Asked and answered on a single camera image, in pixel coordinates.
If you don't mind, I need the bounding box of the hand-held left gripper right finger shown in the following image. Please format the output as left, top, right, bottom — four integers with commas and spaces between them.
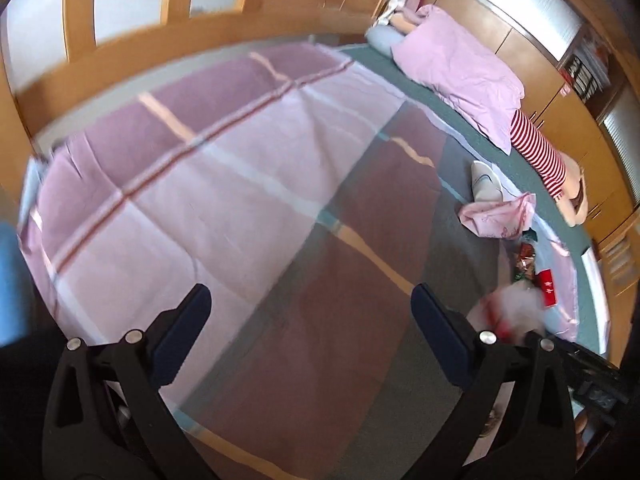
410, 284, 576, 480

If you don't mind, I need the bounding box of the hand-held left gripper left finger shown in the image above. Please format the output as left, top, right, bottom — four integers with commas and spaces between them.
42, 284, 212, 480

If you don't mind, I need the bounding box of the person's right hand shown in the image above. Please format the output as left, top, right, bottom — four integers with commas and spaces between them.
575, 410, 593, 463

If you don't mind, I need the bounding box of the red cigarette box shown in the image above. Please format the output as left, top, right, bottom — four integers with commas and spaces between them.
535, 268, 558, 307

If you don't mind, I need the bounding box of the red snack packet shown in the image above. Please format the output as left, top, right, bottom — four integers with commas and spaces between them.
512, 242, 538, 281

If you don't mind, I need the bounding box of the pink crumpled cloth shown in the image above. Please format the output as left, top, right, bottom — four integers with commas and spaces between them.
459, 194, 537, 241

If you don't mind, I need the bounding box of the plaid bedsheet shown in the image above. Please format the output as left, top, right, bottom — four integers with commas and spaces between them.
17, 42, 581, 480

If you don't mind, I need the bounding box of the blue cloth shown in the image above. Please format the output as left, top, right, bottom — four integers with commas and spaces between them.
0, 220, 33, 346

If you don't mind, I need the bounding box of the red white striped cloth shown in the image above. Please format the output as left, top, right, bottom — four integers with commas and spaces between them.
507, 109, 591, 228

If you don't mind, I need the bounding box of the green quilted mattress pad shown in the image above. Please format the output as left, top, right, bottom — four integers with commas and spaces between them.
340, 45, 601, 356

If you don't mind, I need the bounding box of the frosted glass window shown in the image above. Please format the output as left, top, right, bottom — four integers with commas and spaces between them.
450, 0, 586, 61
602, 85, 640, 181

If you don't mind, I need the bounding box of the pink folded duvet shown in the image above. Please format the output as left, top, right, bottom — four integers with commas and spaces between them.
391, 4, 525, 156

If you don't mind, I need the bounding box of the cluttered open cabinet shelf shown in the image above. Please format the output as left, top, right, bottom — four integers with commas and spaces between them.
557, 35, 613, 106

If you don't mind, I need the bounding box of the light blue pillow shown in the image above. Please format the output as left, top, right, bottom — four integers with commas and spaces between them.
365, 25, 408, 53

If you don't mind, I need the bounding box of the wooden bunk bed frame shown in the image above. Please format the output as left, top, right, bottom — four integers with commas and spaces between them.
0, 0, 416, 146

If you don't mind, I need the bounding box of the wooden wall cabinet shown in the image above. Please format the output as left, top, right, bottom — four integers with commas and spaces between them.
430, 0, 640, 311

